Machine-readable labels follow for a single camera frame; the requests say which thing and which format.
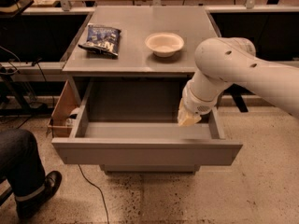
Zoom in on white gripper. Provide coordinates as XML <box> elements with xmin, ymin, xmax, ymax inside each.
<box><xmin>178</xmin><ymin>85</ymin><xmax>217</xmax><ymax>127</ymax></box>

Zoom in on grey top drawer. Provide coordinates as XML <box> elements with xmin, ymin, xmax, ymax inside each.
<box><xmin>52</xmin><ymin>77</ymin><xmax>242</xmax><ymax>167</ymax></box>

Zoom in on grey drawer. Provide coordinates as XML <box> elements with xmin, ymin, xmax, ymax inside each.
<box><xmin>100</xmin><ymin>164</ymin><xmax>200</xmax><ymax>173</ymax></box>
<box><xmin>52</xmin><ymin>77</ymin><xmax>242</xmax><ymax>167</ymax></box>

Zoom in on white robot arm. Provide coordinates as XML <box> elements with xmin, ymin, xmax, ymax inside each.
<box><xmin>178</xmin><ymin>37</ymin><xmax>299</xmax><ymax>126</ymax></box>

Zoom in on grey drawer cabinet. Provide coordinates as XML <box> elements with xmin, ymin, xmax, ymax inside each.
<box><xmin>52</xmin><ymin>6</ymin><xmax>241</xmax><ymax>172</ymax></box>

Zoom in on grey bottom drawer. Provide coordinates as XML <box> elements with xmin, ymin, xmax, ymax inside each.
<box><xmin>100</xmin><ymin>164</ymin><xmax>200</xmax><ymax>173</ymax></box>

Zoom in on open cardboard box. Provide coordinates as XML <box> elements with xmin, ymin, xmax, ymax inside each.
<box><xmin>48</xmin><ymin>81</ymin><xmax>78</xmax><ymax>137</ymax></box>

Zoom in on white paper bowl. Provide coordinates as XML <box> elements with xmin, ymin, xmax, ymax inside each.
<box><xmin>145</xmin><ymin>33</ymin><xmax>184</xmax><ymax>58</ymax></box>

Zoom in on blue chip bag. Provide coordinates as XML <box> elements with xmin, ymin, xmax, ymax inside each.
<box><xmin>78</xmin><ymin>23</ymin><xmax>121</xmax><ymax>58</ymax></box>

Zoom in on person leg dark trousers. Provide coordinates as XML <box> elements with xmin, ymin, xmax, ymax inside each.
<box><xmin>0</xmin><ymin>129</ymin><xmax>45</xmax><ymax>202</ymax></box>

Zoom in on black leather shoe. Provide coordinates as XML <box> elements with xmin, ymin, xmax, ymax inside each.
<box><xmin>15</xmin><ymin>171</ymin><xmax>62</xmax><ymax>219</ymax></box>

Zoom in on black floor cable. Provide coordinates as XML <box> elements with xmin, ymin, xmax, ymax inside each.
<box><xmin>78</xmin><ymin>164</ymin><xmax>110</xmax><ymax>224</ymax></box>

